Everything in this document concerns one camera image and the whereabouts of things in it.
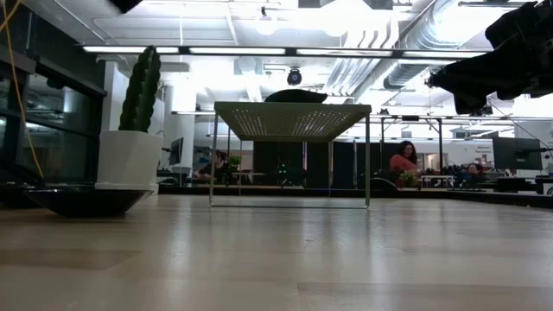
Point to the black round camera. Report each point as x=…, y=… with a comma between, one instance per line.
x=294, y=77

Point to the small flowering plant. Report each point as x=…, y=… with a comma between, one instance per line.
x=408, y=177

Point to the black bar with light strips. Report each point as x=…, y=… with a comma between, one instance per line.
x=242, y=50

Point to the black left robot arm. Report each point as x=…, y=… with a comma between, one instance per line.
x=125, y=4

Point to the green perforated metal shelf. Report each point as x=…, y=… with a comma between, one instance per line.
x=294, y=123

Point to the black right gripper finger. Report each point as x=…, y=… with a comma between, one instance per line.
x=468, y=74

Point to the silver ventilation duct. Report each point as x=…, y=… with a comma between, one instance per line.
x=423, y=26

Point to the dark framed glass partition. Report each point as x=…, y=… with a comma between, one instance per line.
x=65, y=129

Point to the black background metal frame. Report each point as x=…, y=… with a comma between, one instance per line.
x=440, y=142

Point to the white hexagonal plant pot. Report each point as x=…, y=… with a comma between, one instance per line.
x=127, y=160

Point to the green cactus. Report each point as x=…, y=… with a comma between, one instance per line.
x=140, y=90

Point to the person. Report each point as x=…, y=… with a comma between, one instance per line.
x=474, y=170
x=218, y=166
x=404, y=159

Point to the black aluminium table frame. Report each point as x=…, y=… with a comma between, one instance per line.
x=497, y=198

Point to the small green plant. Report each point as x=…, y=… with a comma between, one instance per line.
x=233, y=162

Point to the black computer monitor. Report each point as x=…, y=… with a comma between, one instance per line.
x=517, y=153
x=176, y=151

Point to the black wavy mini plate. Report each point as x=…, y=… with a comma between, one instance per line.
x=86, y=205
x=296, y=96

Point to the white pendant lamp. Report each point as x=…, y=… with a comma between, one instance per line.
x=265, y=23

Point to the black partition panel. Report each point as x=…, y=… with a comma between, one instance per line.
x=345, y=164

